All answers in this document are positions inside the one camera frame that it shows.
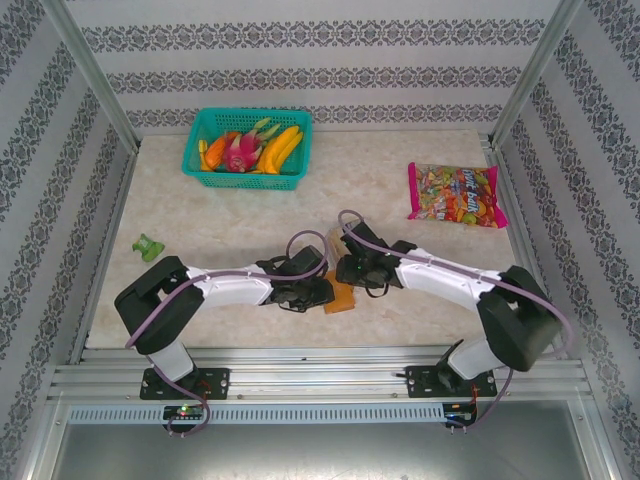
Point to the orange leather card holder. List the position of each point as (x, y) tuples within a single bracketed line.
[(342, 300)]

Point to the clear acrylic card box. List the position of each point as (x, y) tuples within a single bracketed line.
[(335, 240)]

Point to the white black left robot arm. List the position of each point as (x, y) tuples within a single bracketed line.
[(230, 290)]

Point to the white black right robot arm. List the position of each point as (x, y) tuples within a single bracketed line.
[(440, 277)]

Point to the pink fruit candy bag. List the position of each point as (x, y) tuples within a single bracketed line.
[(455, 195)]

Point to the teal plastic basket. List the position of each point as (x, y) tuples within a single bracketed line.
[(245, 181)]

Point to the yellow banana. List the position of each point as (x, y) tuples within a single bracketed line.
[(292, 152), (277, 150)]

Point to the grey metal sheet panel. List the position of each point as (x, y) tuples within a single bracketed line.
[(320, 452)]

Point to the pink dragon fruit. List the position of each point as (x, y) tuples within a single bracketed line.
[(240, 150)]

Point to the small green toy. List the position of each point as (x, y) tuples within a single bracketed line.
[(147, 247)]

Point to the small circuit board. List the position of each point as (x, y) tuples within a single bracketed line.
[(182, 412), (460, 414)]

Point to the orange fruit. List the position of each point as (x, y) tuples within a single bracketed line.
[(216, 152)]

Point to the small yellow fruit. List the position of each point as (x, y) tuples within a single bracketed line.
[(202, 152)]

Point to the aluminium mounting rail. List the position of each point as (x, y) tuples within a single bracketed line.
[(310, 372)]

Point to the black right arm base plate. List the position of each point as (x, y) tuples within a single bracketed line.
[(420, 382)]

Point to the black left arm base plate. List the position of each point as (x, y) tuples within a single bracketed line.
[(215, 382)]

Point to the aluminium side rail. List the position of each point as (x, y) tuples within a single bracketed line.
[(530, 240), (102, 250)]

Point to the aluminium frame post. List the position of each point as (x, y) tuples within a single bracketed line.
[(95, 80), (535, 75)]

